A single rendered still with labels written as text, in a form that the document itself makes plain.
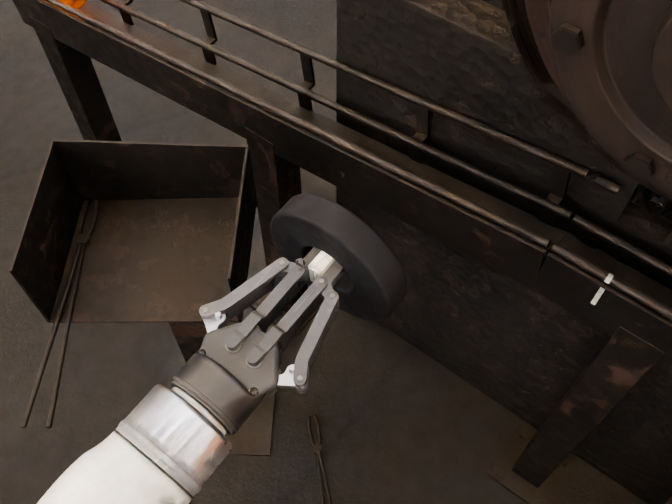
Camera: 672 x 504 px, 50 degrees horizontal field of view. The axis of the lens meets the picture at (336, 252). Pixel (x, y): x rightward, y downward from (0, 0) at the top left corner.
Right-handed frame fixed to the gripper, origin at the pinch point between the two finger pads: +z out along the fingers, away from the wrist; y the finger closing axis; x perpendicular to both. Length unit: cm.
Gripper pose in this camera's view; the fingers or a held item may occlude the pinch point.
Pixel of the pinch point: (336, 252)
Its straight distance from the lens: 72.4
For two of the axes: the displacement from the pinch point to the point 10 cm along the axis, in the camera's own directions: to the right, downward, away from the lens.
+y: 8.0, 5.1, -3.2
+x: -0.3, -5.0, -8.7
